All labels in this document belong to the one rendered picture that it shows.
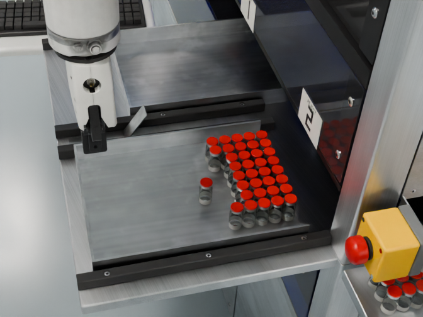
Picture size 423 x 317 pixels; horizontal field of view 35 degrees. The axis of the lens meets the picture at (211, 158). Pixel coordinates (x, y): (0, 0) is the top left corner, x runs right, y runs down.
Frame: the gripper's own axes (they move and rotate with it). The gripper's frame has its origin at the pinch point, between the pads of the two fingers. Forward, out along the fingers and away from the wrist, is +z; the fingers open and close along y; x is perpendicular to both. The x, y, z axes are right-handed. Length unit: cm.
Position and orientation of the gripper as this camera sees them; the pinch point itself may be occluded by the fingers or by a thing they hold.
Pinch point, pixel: (94, 138)
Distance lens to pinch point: 92.0
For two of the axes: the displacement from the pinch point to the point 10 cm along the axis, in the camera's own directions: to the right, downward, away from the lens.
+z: -0.5, 7.2, 6.9
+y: -2.5, -6.8, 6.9
